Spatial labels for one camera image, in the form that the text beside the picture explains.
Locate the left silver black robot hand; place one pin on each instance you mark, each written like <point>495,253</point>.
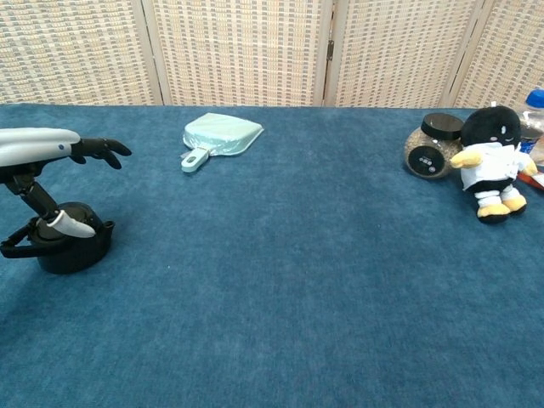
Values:
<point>34,144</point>

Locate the black round device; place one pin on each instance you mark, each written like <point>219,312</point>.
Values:
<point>76,255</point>

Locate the mint green dustpan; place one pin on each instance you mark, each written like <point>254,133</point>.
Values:
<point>221,134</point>

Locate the woven folding screen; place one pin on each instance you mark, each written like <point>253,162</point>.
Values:
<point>238,51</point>

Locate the blue table cloth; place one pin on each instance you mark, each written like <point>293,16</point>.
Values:
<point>272,297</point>

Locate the glass jar with black lid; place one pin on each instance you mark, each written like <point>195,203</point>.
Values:
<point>425,163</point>

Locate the black plush doll white shirt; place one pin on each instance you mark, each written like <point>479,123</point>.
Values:
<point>493,127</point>

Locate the blue capped plastic bottle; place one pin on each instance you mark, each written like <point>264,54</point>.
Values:
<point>536,98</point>

